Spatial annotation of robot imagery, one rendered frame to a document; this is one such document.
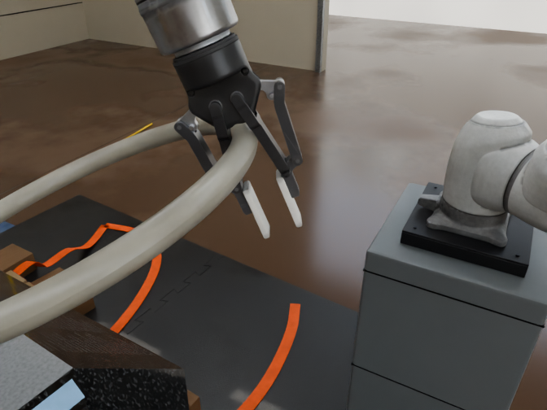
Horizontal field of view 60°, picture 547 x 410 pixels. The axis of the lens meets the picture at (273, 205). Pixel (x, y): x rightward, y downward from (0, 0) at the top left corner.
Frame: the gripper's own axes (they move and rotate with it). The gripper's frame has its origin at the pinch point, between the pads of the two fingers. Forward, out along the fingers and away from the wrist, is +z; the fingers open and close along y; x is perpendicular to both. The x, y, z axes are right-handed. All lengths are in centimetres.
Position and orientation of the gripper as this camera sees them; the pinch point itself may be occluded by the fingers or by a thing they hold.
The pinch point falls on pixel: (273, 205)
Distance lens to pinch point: 57.7
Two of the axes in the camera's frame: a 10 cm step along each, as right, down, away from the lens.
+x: 0.0, 4.3, -9.0
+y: -9.3, 3.3, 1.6
